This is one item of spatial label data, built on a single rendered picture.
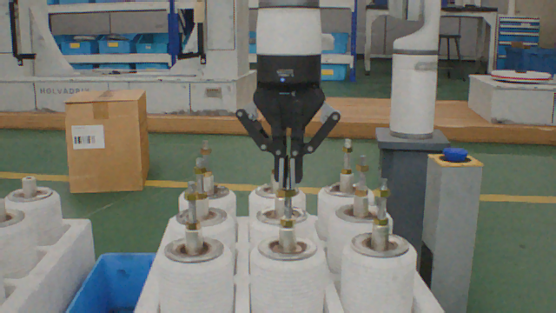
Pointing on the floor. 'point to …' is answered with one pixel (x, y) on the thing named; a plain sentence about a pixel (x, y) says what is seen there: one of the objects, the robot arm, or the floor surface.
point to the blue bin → (114, 284)
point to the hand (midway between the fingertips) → (288, 170)
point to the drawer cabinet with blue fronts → (512, 29)
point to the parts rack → (188, 29)
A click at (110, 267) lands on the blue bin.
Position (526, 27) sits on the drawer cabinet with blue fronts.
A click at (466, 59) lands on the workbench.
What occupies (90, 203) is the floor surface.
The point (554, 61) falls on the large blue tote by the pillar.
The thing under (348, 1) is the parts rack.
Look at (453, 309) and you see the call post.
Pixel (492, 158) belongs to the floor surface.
